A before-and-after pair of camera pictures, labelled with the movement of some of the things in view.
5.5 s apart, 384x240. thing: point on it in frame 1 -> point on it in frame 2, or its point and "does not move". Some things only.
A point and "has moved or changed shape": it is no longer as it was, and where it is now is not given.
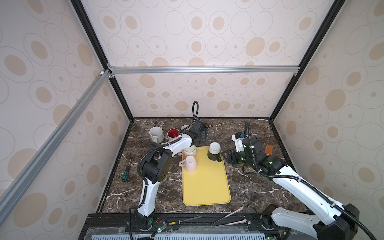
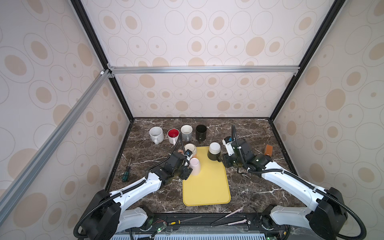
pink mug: x=189 y=164 has moved or changed shape
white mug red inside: x=172 y=133 does not move
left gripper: x=202 y=135 -> x=186 y=173
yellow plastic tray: x=209 y=184 does not move
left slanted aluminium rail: x=52 y=141 does not move
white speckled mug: x=157 y=134 does not move
